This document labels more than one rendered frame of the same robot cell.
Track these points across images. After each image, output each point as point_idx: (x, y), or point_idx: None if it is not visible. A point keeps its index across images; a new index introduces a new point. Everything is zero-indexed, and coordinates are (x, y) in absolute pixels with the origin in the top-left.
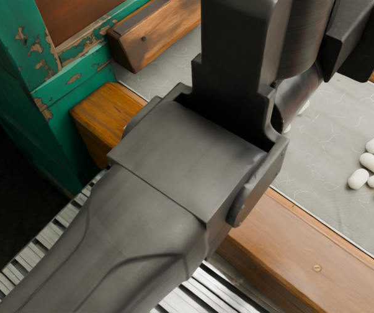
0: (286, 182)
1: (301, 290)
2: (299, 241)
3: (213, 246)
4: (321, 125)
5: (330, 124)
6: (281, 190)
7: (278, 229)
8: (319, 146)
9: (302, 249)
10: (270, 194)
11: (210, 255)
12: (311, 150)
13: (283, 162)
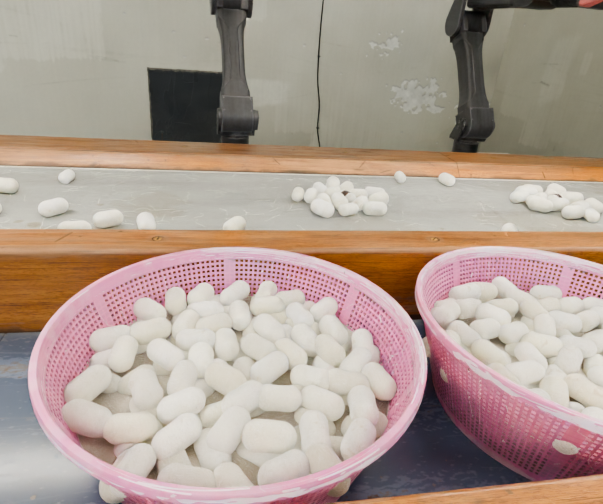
0: (567, 185)
1: (484, 153)
2: (514, 160)
3: (516, 0)
4: None
5: None
6: (560, 182)
7: (527, 160)
8: (602, 201)
9: (508, 159)
10: (557, 168)
11: (514, 5)
12: (598, 198)
13: (589, 190)
